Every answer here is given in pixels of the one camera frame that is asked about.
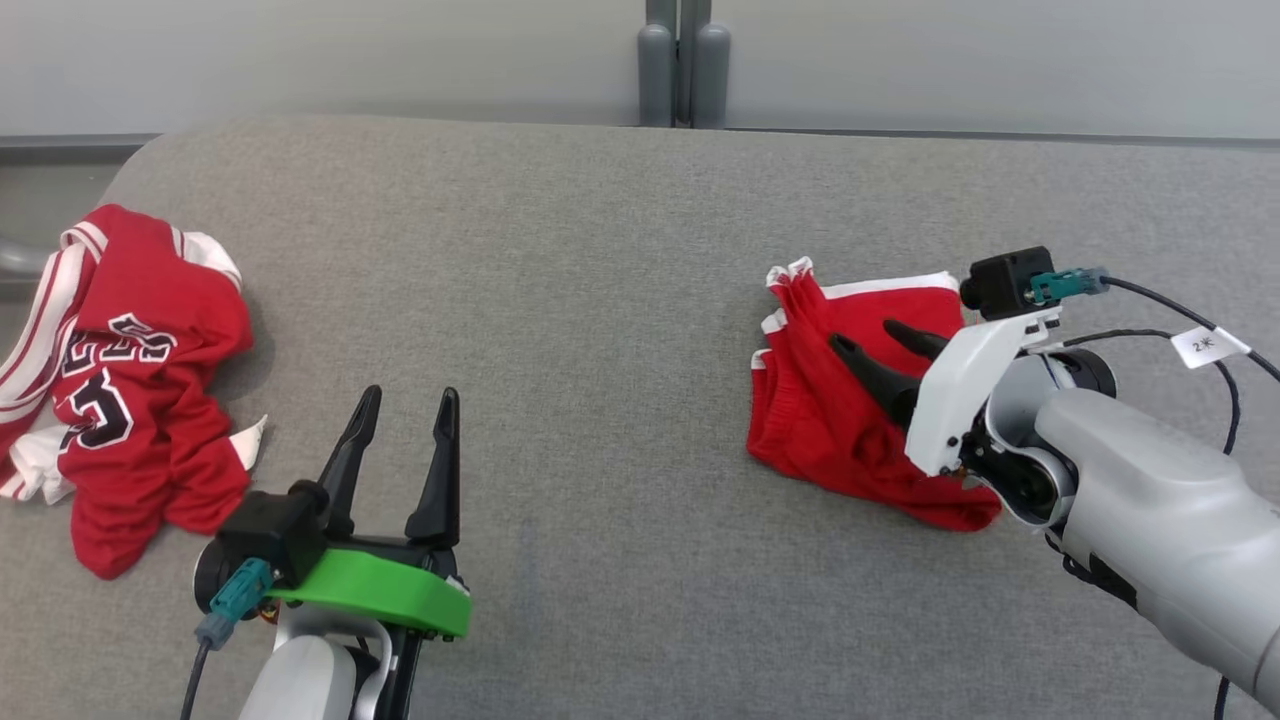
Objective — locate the red shorts with white trim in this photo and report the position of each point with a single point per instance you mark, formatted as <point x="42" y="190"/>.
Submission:
<point x="820" y="440"/>

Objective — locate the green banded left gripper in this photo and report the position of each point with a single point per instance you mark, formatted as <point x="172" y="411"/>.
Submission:
<point x="400" y="590"/>

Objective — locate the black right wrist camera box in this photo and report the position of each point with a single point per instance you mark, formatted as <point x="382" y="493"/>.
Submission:
<point x="1000" y="285"/>

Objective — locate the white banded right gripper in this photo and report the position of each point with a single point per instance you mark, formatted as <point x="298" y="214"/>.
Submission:
<point x="960" y="390"/>

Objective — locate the red basketball jersey number 23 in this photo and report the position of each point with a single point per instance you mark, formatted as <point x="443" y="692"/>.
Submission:
<point x="150" y="450"/>

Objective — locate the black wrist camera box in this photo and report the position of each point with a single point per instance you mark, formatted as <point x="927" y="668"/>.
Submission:
<point x="270" y="530"/>
<point x="1000" y="285"/>

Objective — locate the grey partition upright post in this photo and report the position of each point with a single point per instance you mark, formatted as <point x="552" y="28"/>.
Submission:
<point x="662" y="12"/>

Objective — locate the grey cylindrical post foot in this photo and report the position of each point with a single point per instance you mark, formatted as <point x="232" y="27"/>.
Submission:
<point x="711" y="80"/>
<point x="655" y="80"/>

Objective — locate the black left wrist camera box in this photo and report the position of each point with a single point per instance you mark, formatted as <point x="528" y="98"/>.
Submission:
<point x="270" y="530"/>

